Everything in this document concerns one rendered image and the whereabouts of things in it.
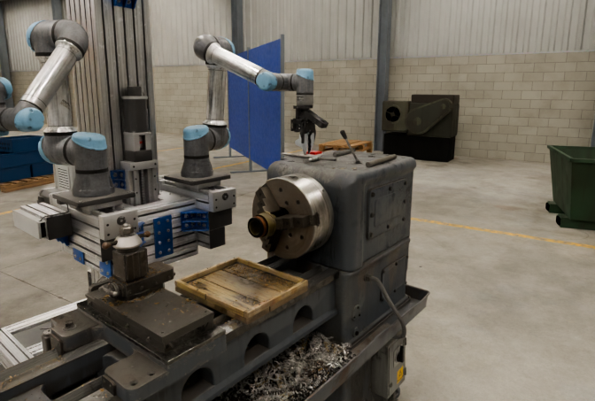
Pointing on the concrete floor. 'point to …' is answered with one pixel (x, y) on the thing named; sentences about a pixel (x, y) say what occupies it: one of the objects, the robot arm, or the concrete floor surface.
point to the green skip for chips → (573, 186)
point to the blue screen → (257, 110)
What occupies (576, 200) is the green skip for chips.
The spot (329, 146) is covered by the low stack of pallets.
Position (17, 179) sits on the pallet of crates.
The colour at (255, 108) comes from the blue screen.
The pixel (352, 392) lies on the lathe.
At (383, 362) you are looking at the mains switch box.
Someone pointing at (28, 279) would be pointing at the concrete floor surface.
